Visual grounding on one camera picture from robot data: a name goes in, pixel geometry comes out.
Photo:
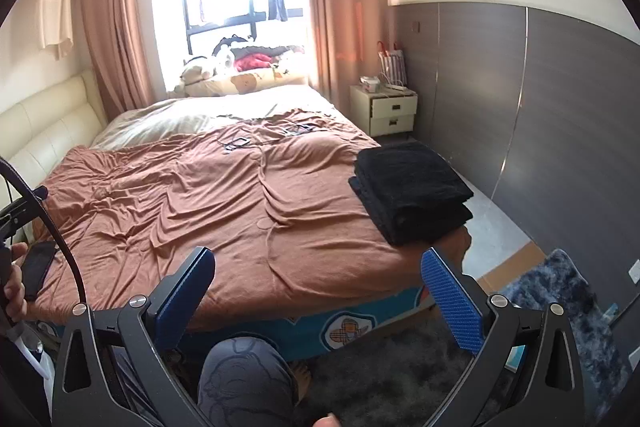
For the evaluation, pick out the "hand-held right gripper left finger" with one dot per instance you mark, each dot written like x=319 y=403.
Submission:
x=182 y=292

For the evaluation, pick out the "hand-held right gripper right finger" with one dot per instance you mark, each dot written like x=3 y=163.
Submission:
x=452 y=302

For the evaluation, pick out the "black pants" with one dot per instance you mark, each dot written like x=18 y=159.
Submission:
x=410 y=172
x=425 y=224

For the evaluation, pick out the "black folded pants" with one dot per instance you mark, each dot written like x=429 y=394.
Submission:
x=425 y=224

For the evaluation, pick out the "person's left hand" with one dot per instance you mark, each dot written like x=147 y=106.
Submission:
x=16 y=279

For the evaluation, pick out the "person's right hand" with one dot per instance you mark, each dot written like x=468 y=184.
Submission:
x=326 y=421

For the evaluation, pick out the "cream padded headboard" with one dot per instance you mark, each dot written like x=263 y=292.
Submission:
x=45 y=127

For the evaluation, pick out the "white blue plastic packet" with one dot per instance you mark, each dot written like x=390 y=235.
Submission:
x=515 y=357

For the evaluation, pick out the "brown blanket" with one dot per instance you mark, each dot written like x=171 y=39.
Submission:
x=200 y=207

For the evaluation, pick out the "person's grey printed trousers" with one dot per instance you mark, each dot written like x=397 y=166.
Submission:
x=245 y=377

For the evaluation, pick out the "grey blue shaggy rug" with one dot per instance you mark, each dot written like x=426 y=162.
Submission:
x=565 y=297

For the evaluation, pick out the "person's bare foot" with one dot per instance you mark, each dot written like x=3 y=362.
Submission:
x=302 y=377

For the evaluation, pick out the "white plastic bin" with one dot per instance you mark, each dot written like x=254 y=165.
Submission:
x=32 y=357

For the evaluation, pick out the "cream hanging cloth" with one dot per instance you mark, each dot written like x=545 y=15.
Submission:
x=55 y=7

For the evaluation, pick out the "white nightstand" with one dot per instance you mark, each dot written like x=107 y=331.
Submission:
x=387 y=109

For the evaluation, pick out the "bear print pillow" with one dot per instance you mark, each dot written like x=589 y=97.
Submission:
x=250 y=82

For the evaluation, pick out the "white plush toy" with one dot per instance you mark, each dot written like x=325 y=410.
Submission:
x=200 y=69

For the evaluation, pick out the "white power strip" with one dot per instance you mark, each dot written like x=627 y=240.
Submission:
x=395 y=86

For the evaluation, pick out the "small white box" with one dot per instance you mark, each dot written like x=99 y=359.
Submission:
x=369 y=82

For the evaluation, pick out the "red cloth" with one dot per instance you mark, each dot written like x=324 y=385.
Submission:
x=252 y=62

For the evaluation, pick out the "striped bag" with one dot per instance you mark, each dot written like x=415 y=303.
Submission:
x=392 y=62

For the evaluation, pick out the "black ruffled cloth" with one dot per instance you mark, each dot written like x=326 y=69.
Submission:
x=235 y=42

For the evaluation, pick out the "white wall socket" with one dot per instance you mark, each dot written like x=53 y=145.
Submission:
x=634 y=271

